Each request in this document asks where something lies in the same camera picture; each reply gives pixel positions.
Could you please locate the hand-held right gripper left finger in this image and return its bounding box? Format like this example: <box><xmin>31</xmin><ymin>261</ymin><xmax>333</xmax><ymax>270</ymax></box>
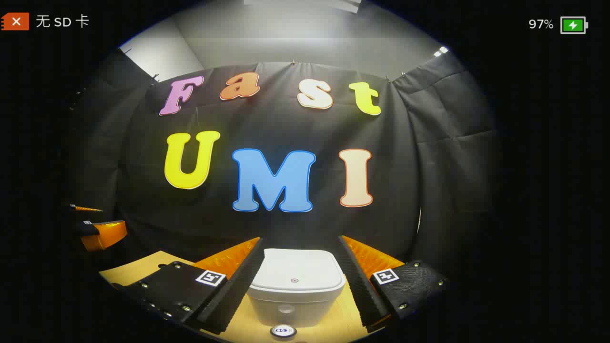
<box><xmin>112</xmin><ymin>237</ymin><xmax>265</xmax><ymax>335</ymax></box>

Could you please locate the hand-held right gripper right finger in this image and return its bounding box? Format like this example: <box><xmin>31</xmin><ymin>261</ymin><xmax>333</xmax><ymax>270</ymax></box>
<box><xmin>338</xmin><ymin>235</ymin><xmax>448</xmax><ymax>332</ymax></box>

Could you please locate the white desktop garbage bin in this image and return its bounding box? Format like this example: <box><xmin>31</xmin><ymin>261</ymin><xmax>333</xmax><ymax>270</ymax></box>
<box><xmin>246</xmin><ymin>248</ymin><xmax>346</xmax><ymax>329</ymax></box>

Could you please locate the blue pop can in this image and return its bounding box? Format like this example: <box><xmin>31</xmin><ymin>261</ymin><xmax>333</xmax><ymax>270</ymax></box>
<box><xmin>270</xmin><ymin>324</ymin><xmax>297</xmax><ymax>340</ymax></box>

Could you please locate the wooden desktop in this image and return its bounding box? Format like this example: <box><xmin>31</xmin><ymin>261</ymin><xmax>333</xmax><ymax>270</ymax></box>
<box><xmin>99</xmin><ymin>251</ymin><xmax>386</xmax><ymax>343</ymax></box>

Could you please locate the black backdrop cloth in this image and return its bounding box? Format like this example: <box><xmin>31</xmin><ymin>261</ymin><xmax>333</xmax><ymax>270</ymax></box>
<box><xmin>62</xmin><ymin>48</ymin><xmax>501</xmax><ymax>267</ymax></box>

